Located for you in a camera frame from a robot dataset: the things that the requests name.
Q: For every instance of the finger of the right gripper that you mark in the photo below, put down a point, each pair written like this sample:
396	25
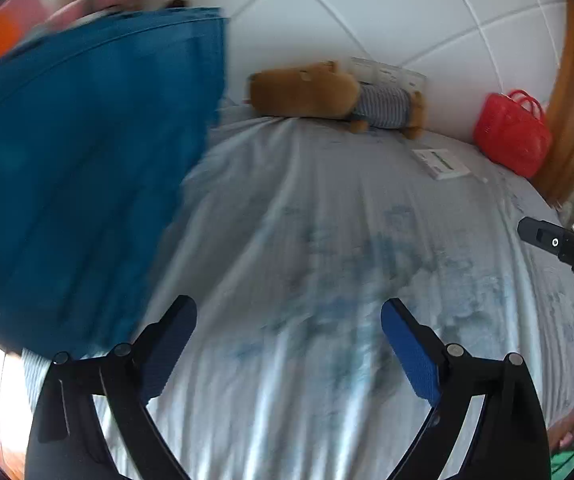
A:
547	236

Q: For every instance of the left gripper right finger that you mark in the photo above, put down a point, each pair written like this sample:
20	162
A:
510	440

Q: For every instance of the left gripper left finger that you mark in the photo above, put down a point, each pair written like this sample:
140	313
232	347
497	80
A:
66	439

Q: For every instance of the white green booklet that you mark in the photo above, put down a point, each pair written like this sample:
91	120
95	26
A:
441	164

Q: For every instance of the red plastic toy case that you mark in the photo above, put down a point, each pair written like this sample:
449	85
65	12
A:
511	131

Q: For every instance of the grey bed sheet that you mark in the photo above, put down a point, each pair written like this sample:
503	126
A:
292	235

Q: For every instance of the brown striped-shirt plush animal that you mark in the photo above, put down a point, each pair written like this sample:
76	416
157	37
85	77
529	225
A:
325	91

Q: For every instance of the blue plastic crate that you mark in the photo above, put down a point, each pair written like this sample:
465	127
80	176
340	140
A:
99	125

